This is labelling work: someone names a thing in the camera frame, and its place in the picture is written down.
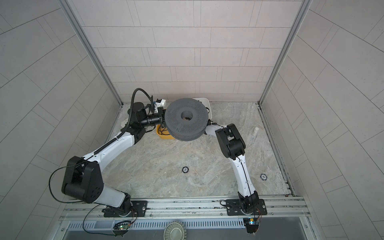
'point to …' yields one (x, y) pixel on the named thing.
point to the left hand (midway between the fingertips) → (180, 116)
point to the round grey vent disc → (175, 230)
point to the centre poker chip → (185, 169)
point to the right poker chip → (263, 177)
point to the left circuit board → (124, 225)
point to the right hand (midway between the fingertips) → (179, 110)
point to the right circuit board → (251, 221)
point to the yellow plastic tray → (163, 132)
